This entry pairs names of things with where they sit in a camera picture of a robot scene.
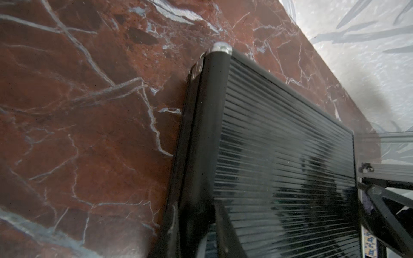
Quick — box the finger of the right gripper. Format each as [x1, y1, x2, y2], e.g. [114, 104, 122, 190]
[358, 182, 413, 258]

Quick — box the black poker case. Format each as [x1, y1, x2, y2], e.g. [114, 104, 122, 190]
[149, 42, 362, 258]

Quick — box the silver aluminium poker case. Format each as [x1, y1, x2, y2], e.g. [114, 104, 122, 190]
[357, 132, 413, 258]

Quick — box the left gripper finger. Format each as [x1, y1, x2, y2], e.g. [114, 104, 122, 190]
[214, 201, 247, 258]

